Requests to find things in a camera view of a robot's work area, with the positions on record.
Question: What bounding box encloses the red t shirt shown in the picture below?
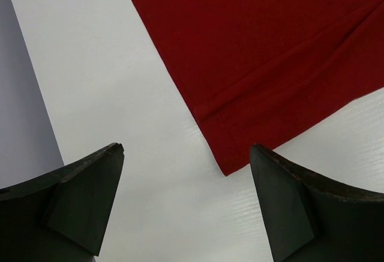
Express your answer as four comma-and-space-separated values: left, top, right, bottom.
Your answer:
132, 0, 383, 175

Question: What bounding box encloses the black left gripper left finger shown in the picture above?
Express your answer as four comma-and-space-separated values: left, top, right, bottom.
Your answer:
1, 143, 124, 261

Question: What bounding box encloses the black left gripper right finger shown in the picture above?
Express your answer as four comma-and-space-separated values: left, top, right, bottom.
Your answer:
250, 144, 383, 261

